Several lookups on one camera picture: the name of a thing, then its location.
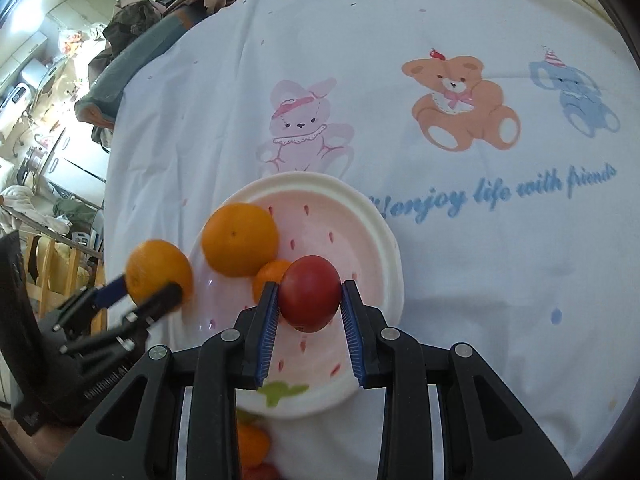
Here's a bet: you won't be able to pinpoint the white kitchen cabinets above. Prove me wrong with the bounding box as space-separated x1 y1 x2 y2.
40 127 108 196

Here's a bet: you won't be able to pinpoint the white water heater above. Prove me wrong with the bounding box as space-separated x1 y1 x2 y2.
0 80 33 126

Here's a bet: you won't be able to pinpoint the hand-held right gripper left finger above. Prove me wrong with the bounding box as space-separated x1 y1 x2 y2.
47 281 281 480

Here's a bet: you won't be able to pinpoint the red cherry tomato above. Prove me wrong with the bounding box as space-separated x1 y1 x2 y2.
278 255 342 334

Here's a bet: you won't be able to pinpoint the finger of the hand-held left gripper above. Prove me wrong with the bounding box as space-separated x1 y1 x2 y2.
52 275 132 333
61 283 185 357

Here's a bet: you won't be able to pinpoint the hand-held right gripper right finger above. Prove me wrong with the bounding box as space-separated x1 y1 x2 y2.
340 280 573 480

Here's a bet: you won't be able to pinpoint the small tangerine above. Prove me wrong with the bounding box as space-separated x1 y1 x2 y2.
236 422 272 471
252 259 293 306

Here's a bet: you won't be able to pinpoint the white bear print blanket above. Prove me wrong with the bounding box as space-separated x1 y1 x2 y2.
102 0 640 480

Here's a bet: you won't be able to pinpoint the white strawberry print plate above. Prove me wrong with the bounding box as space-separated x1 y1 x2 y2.
167 171 405 418

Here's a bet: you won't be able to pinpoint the hanging plastic bag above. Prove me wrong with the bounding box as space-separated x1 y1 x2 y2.
57 27 86 56

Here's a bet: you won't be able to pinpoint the wooden chair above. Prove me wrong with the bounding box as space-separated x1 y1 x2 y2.
22 232 108 331

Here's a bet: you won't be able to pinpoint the large orange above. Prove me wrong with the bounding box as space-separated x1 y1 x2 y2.
201 203 279 278
125 240 195 307

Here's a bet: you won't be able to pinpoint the pile of dark clothes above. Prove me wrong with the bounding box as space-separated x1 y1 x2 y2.
102 0 261 61

